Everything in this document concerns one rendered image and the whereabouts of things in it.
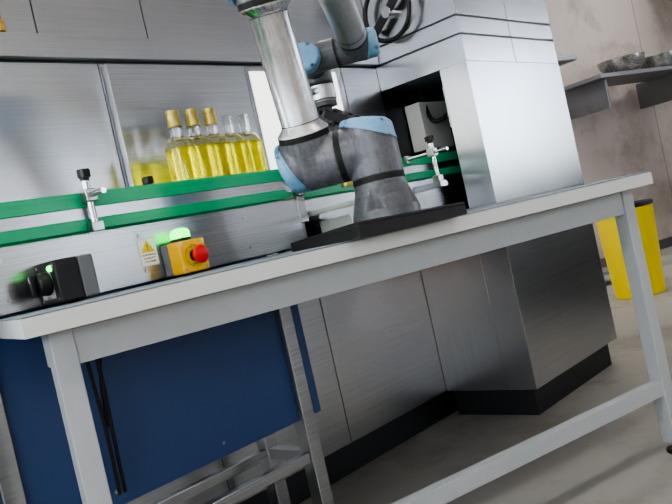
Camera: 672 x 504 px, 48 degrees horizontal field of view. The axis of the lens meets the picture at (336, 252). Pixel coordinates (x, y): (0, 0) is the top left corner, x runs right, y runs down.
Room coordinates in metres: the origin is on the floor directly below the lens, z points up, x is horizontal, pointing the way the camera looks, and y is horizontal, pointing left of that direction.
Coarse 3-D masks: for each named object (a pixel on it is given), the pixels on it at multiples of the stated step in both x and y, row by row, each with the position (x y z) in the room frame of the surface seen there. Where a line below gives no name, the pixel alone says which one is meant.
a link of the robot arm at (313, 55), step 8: (328, 40) 1.91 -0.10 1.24; (304, 48) 1.89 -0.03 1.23; (312, 48) 1.89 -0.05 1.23; (320, 48) 1.90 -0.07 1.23; (328, 48) 1.90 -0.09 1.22; (304, 56) 1.89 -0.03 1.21; (312, 56) 1.89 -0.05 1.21; (320, 56) 1.90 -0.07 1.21; (328, 56) 1.90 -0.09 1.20; (304, 64) 1.89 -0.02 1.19; (312, 64) 1.89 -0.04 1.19; (320, 64) 1.91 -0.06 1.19; (328, 64) 1.91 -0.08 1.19; (336, 64) 1.92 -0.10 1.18; (312, 72) 1.92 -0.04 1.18; (320, 72) 1.95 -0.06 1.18
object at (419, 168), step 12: (444, 156) 2.71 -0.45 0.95; (456, 156) 2.76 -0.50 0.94; (408, 168) 2.54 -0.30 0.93; (420, 168) 2.59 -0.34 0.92; (432, 168) 2.65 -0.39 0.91; (444, 168) 2.69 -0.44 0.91; (456, 168) 2.75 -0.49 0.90; (408, 180) 2.53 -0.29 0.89; (288, 192) 2.12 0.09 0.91; (312, 192) 2.19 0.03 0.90; (324, 192) 2.22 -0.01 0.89; (336, 192) 2.26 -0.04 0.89
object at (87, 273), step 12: (48, 264) 1.40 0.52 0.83; (60, 264) 1.40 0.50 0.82; (72, 264) 1.41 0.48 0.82; (84, 264) 1.43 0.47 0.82; (60, 276) 1.39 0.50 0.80; (72, 276) 1.41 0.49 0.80; (84, 276) 1.43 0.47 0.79; (96, 276) 1.45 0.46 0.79; (60, 288) 1.39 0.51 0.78; (72, 288) 1.41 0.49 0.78; (84, 288) 1.42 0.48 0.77; (96, 288) 1.44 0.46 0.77; (48, 300) 1.42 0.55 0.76; (60, 300) 1.39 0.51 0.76; (72, 300) 1.45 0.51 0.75
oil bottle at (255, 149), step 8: (248, 136) 2.06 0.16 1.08; (256, 136) 2.08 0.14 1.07; (248, 144) 2.06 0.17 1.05; (256, 144) 2.08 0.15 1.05; (248, 152) 2.06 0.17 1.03; (256, 152) 2.07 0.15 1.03; (256, 160) 2.07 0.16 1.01; (264, 160) 2.09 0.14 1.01; (256, 168) 2.06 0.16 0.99; (264, 168) 2.08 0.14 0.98
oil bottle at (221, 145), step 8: (208, 136) 1.99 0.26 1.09; (216, 136) 1.98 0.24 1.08; (224, 136) 2.00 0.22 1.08; (216, 144) 1.97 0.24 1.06; (224, 144) 1.99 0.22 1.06; (216, 152) 1.97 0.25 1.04; (224, 152) 1.99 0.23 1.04; (216, 160) 1.97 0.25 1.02; (224, 160) 1.99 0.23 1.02; (232, 160) 2.01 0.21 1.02; (224, 168) 1.98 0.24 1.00; (232, 168) 2.00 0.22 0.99
